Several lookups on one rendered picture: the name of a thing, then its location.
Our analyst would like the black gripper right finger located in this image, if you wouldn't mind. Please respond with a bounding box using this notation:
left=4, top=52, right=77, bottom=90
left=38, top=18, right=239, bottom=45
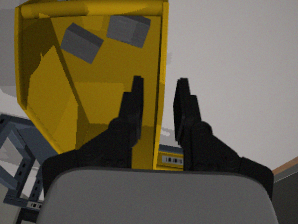
left=173, top=78, right=274, bottom=201

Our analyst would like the grey block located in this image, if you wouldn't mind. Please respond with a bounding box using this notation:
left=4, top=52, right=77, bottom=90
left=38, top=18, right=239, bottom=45
left=106, top=16, right=151, bottom=48
left=60, top=23, right=104, bottom=64

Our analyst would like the yellow bin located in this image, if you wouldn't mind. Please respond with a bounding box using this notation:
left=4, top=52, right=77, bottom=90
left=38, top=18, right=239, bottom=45
left=14, top=0, right=169, bottom=170
left=156, top=151, right=183, bottom=171

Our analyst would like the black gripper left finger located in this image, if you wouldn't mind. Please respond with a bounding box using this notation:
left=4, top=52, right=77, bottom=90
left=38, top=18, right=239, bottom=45
left=42, top=76, right=144, bottom=198

